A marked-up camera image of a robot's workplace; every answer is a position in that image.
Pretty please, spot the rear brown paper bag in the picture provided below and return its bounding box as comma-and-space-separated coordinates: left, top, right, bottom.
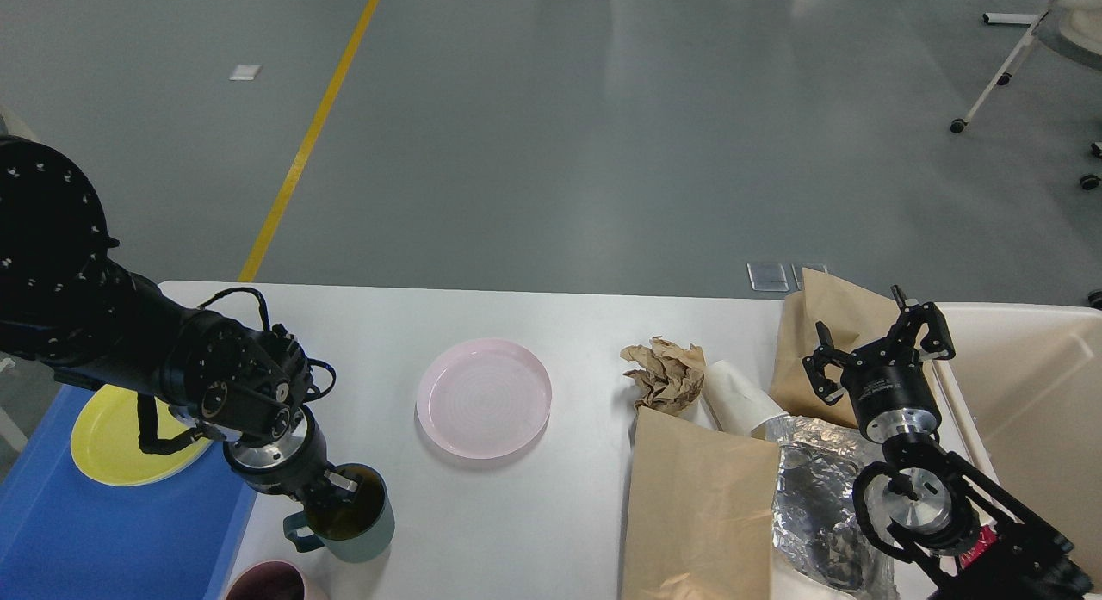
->
769, 270, 899, 429

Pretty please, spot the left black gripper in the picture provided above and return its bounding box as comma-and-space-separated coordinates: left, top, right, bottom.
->
224, 411, 361, 502

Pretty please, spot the front brown paper bag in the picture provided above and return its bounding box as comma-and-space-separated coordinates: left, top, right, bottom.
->
622, 408, 780, 599

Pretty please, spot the crumpled aluminium foil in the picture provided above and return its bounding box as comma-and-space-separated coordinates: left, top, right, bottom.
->
761, 415, 899, 599

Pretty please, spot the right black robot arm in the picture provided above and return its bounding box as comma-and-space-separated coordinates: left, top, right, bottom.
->
802, 286, 1093, 599

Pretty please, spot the brown paper bag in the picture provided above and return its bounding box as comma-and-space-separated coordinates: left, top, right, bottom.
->
622, 408, 780, 599
769, 270, 899, 429

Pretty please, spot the teal green mug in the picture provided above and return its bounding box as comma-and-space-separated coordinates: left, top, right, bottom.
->
282, 463, 396, 563

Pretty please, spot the pink plate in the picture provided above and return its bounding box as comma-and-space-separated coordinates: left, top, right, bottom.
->
415, 338, 554, 461

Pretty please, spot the crumpled brown paper ball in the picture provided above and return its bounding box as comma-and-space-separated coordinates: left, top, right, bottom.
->
619, 336, 706, 417

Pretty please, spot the white paper cup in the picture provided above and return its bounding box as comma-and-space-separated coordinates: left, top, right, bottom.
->
702, 361, 789, 438

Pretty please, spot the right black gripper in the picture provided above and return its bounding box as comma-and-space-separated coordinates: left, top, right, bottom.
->
802, 285, 957, 444

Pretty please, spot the clear floor plate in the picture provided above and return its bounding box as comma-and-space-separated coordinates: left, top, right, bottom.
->
746, 263, 830, 293

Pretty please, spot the blue plastic tray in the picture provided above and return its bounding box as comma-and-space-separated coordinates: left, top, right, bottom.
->
1, 386, 255, 599

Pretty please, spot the beige plastic bin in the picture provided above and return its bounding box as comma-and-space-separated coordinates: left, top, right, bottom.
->
941, 303, 1101, 583

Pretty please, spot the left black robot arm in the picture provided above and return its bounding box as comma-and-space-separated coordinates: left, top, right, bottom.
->
1, 133, 361, 505

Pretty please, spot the pink mug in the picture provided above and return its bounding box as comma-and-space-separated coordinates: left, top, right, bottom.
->
224, 560, 329, 599

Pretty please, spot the yellow plate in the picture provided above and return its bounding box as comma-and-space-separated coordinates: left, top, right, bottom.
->
71, 385, 210, 488

